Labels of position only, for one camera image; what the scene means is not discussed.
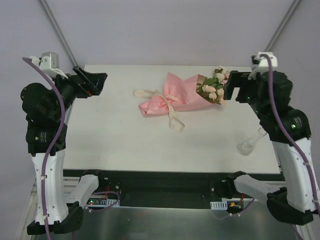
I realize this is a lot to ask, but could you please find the artificial rose bouquet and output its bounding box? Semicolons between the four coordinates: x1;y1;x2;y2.
196;66;230;106

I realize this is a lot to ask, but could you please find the pink wrapping paper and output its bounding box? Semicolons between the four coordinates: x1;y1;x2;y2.
139;72;214;116

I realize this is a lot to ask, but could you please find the cream ribbon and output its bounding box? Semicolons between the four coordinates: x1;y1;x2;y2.
132;89;185;133

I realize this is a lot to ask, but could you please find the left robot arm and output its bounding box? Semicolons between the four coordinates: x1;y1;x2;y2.
20;67;108;235

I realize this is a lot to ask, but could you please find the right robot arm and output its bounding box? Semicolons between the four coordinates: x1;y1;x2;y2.
214;70;320;226

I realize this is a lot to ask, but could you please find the clear glass vase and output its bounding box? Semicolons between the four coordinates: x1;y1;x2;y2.
237;127;267;156

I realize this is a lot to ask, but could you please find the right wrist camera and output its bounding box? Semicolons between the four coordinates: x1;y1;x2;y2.
248;51;279;80

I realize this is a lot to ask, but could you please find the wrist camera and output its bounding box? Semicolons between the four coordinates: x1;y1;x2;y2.
30;51;62;78
248;51;279;80

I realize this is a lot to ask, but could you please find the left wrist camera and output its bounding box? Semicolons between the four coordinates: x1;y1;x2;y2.
30;51;62;78

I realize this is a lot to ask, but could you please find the left aluminium frame post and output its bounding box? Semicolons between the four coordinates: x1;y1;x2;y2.
37;0;79;67

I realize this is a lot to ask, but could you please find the aluminium frame post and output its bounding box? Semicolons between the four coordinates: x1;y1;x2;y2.
264;0;302;52
37;0;79;67

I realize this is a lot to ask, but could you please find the right aluminium frame post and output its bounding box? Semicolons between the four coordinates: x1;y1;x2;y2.
264;0;302;52

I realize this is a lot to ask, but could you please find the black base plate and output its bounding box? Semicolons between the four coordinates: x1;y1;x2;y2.
62;168;286;208

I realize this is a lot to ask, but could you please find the left white cable duct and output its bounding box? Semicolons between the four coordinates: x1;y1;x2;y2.
86;198;120;208

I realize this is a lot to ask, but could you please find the white cable duct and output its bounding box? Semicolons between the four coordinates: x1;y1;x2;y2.
86;198;120;208
210;200;228;211

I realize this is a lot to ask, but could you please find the right white cable duct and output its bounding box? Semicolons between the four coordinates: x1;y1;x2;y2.
210;200;228;211

